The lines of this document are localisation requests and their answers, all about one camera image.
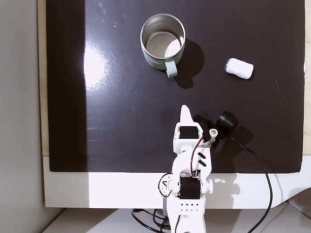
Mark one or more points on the white gauze roll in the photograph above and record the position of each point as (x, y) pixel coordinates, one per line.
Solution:
(240, 68)

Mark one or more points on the grey base clamp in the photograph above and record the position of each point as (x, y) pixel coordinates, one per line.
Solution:
(165, 206)

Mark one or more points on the pale green metal mug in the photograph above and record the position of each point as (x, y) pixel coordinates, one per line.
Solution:
(155, 57)

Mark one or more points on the black table mat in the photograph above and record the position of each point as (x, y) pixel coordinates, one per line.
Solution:
(126, 121)

